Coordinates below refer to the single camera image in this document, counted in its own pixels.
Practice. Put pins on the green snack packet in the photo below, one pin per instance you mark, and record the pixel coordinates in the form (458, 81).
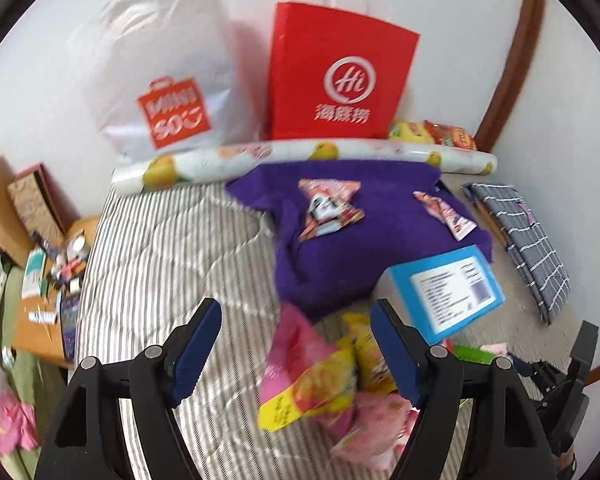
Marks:
(472, 353)

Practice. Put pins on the red chip bag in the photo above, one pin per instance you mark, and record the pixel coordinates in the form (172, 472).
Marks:
(450, 136)

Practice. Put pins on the green cloth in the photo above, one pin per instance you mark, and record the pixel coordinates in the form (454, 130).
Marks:
(27, 375)

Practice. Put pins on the brown curved wooden frame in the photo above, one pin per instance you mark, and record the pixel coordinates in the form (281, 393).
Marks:
(522, 50)

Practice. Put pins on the blue cardboard box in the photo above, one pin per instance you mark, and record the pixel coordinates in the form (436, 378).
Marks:
(442, 285)

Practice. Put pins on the pink cloth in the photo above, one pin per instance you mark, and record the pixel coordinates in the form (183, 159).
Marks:
(5, 410)

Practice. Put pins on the white plastic shopping bag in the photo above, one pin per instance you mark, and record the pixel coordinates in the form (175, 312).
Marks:
(155, 50)

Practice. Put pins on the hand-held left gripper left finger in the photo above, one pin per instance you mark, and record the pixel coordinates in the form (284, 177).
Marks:
(200, 345)

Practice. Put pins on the grey plaid cloth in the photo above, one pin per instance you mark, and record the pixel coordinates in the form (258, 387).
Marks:
(530, 245)

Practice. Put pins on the duck print paper roll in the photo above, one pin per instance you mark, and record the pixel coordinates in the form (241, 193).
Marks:
(290, 152)

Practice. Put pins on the pink orange snack packet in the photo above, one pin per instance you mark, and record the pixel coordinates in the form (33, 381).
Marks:
(327, 210)

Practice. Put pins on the striped grey blanket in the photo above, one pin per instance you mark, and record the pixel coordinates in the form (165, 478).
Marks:
(145, 270)

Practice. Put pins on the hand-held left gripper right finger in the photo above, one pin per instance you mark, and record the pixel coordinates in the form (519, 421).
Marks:
(392, 350)

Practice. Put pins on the yellow chip bag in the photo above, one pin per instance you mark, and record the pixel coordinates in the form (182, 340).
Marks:
(407, 131)

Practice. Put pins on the dark purple booklet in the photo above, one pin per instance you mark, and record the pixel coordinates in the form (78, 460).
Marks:
(69, 325)

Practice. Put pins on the white teal carton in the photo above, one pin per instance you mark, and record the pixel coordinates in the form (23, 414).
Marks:
(32, 272)

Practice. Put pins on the patterned pink box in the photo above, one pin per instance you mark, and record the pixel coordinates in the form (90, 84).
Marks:
(30, 200)

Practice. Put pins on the wooden nightstand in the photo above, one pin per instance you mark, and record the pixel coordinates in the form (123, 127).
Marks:
(35, 332)

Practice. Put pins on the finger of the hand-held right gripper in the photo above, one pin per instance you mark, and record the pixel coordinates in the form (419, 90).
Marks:
(545, 380)

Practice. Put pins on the red paper shopping bag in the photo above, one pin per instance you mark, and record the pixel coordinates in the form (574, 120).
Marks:
(320, 50)

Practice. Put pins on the yellow snack packet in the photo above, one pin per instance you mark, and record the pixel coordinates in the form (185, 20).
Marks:
(305, 390)
(370, 355)

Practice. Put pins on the small pink snack packet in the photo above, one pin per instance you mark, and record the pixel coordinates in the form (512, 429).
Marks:
(445, 212)

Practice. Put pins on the purple fleece cloth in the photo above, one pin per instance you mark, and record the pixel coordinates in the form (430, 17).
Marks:
(380, 245)

